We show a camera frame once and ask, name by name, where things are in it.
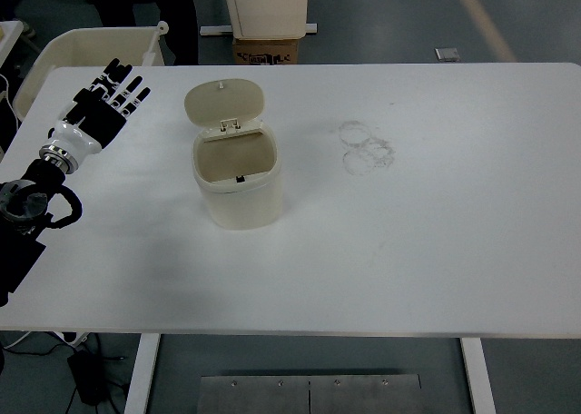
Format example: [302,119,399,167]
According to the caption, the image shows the brown cardboard box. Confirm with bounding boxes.
[231,37,300,65]

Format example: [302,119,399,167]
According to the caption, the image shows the white floor bar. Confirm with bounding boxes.
[199,22,320,37]

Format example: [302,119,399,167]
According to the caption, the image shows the cream plastic crate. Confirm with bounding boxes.
[12,20,170,122]

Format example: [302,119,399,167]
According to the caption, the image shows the grey metal plate with screws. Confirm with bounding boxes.
[198,373,423,414]

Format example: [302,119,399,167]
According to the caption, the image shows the black power adapter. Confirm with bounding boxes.
[66,349,111,407]

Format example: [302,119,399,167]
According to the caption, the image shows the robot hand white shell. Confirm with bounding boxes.
[47,58,152,157]

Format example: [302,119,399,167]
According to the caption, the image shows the white table leg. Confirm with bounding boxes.
[458,337,497,414]
[123,333,162,414]

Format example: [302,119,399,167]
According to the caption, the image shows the cream lidded trash bin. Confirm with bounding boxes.
[183,78,284,231]

